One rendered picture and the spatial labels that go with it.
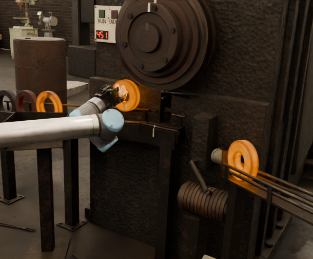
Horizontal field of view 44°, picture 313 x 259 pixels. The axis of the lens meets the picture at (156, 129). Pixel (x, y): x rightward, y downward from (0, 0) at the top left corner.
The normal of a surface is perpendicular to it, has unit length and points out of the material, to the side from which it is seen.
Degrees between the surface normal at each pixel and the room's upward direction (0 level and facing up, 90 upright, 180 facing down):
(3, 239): 0
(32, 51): 90
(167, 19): 90
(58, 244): 0
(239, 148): 90
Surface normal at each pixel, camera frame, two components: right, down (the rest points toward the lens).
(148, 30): -0.52, 0.22
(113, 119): 0.44, -0.42
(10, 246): 0.04, -0.96
